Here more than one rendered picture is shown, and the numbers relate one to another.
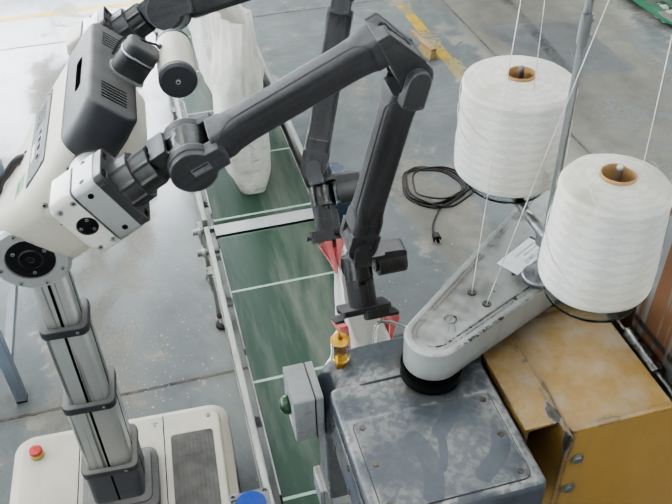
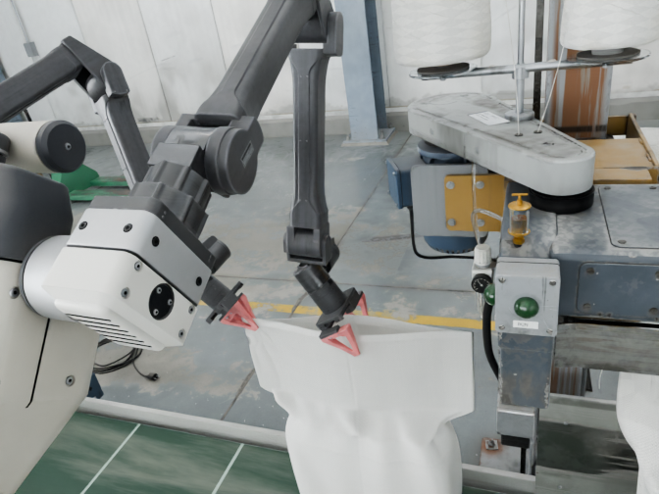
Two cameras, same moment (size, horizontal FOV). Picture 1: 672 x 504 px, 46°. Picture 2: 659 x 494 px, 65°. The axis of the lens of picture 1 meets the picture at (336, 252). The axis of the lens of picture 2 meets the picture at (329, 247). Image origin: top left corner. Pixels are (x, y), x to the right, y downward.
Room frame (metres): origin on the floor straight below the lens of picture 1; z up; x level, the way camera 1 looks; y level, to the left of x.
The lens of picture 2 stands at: (0.62, 0.64, 1.69)
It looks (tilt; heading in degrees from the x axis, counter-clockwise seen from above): 27 degrees down; 308
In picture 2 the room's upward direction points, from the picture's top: 9 degrees counter-clockwise
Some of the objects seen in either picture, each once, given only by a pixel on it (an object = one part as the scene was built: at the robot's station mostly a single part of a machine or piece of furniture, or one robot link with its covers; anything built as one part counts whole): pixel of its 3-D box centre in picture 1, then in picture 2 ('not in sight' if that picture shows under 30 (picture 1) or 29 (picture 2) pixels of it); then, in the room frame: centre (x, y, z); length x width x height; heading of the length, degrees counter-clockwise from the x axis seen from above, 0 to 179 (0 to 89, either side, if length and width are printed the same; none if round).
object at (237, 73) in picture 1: (238, 87); not in sight; (2.78, 0.36, 0.74); 0.47 x 0.22 x 0.72; 12
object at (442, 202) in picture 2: not in sight; (481, 198); (0.96, -0.34, 1.23); 0.28 x 0.07 x 0.16; 14
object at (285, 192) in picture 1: (222, 94); not in sight; (3.49, 0.53, 0.34); 2.21 x 0.39 x 0.09; 14
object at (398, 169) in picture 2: not in sight; (408, 185); (1.13, -0.34, 1.25); 0.10 x 0.08 x 0.12; 129
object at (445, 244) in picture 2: not in sight; (453, 194); (1.05, -0.41, 1.21); 0.15 x 0.15 x 0.25
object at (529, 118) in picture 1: (513, 125); (440, 11); (1.00, -0.27, 1.61); 0.17 x 0.17 x 0.17
